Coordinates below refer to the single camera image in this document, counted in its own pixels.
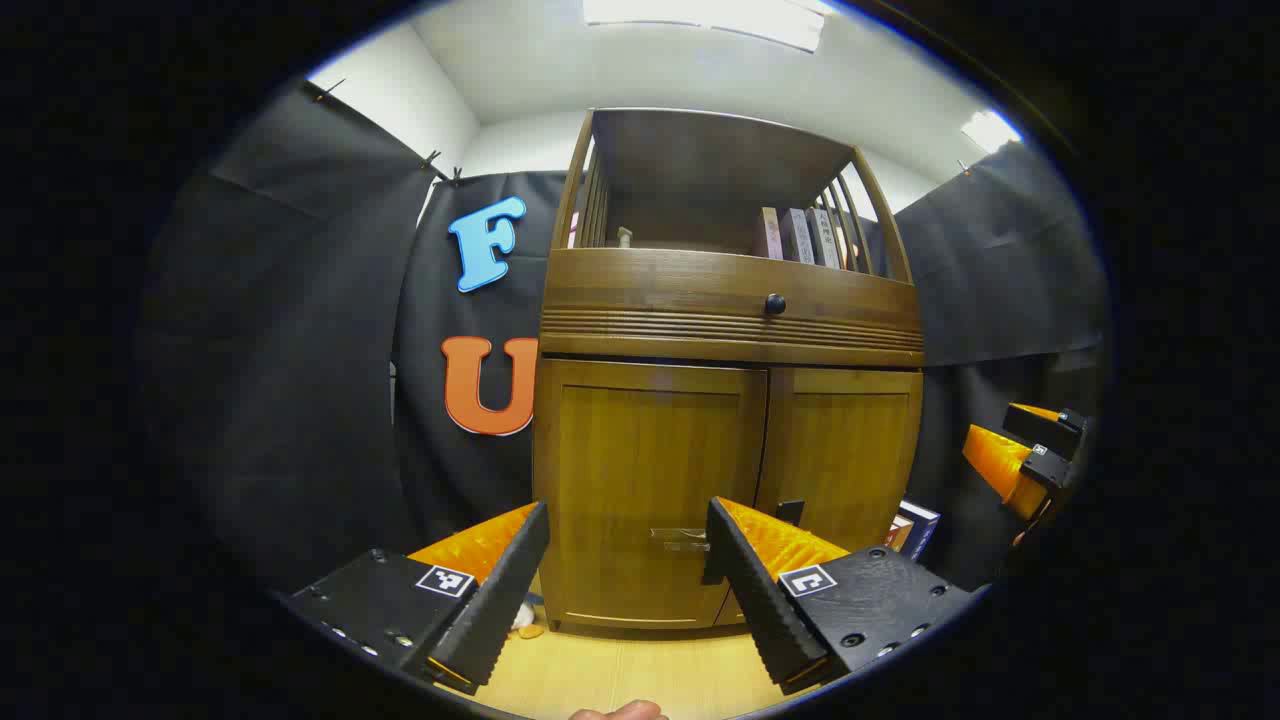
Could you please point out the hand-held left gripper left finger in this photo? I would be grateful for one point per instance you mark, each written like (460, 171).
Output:
(500, 600)

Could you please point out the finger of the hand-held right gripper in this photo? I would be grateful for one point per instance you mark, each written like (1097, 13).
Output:
(1000, 465)
(1040, 428)

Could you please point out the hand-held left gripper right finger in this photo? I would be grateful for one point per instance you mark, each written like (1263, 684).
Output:
(760, 600)

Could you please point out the wooden cabinet door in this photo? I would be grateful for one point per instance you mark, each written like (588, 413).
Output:
(850, 450)
(640, 450)

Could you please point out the wooden double-door shoe cabinet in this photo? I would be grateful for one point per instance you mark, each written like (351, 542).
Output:
(700, 200)

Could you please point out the penguin plush toy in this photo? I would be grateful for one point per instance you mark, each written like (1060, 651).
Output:
(525, 622)

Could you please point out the blue hardcover book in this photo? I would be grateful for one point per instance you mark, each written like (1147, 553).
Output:
(922, 528)

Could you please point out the clear adhesive tape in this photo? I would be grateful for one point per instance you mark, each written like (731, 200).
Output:
(678, 540)

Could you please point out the red-brown book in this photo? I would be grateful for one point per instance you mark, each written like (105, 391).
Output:
(897, 533)

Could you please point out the black drawer knob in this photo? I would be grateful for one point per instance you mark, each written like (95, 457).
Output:
(775, 304)

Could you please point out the ceiling light panel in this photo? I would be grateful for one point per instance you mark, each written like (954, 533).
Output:
(990, 130)

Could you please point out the grey upright book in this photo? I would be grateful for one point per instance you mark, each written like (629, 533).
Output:
(798, 236)

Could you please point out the wooden ribbed drawer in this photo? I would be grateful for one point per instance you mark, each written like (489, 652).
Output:
(650, 290)

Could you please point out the pink object behind slats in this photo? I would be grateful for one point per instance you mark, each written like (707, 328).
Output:
(573, 230)

